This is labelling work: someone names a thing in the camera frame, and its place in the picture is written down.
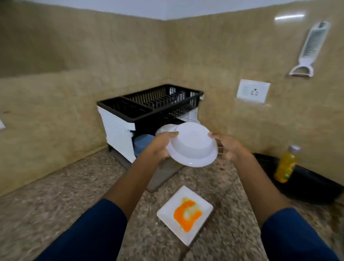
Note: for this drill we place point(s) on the person's left hand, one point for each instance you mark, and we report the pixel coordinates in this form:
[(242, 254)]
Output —
[(161, 146)]

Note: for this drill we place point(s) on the person's right hand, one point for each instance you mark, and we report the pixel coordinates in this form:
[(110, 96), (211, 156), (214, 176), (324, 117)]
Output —
[(231, 148)]

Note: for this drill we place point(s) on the white scalloped bowl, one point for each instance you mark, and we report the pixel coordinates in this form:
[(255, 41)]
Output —
[(166, 128)]

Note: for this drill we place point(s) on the blue plastic bowl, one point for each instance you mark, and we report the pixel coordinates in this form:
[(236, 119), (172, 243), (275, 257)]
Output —
[(142, 143)]

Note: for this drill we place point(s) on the yellow rimmed plate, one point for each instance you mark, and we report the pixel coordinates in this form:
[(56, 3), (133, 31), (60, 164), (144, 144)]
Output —
[(193, 145)]

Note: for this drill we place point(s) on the black dish drying rack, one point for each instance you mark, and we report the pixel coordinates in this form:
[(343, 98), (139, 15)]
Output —
[(156, 107)]

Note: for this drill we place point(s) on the white rectangular plate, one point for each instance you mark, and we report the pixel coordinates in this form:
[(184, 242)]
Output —
[(166, 215)]

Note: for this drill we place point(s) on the person's left forearm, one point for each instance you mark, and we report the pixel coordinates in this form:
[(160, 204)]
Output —
[(102, 215)]

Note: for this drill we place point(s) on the person's right forearm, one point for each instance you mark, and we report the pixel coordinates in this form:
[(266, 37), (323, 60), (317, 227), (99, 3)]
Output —
[(274, 209)]

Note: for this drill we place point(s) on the yellow dish soap bottle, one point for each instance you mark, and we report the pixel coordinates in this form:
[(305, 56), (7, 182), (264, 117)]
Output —
[(286, 166)]

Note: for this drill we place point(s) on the grey drying mat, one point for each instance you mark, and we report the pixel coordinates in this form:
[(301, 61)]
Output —
[(164, 174)]

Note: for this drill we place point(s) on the white power socket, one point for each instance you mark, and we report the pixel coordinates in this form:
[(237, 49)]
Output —
[(253, 91)]

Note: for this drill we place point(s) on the black leaf-shaped tray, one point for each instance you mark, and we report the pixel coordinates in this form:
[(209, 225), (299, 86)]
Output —
[(314, 185)]

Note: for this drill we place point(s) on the white hanging peeler grater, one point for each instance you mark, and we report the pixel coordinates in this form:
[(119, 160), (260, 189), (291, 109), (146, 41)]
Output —
[(311, 45)]

